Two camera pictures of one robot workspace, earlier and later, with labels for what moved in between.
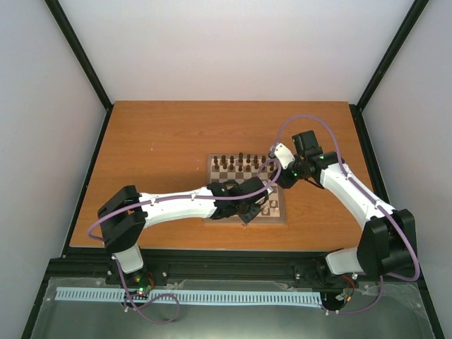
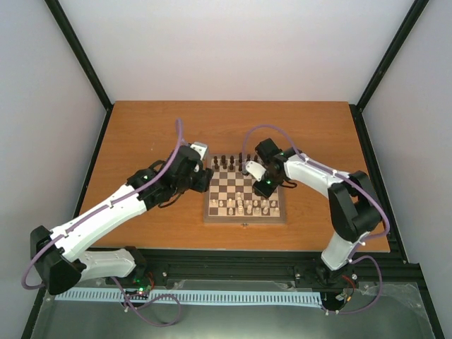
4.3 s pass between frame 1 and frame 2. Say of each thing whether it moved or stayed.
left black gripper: moved
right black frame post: stayed
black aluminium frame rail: stayed
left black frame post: stayed
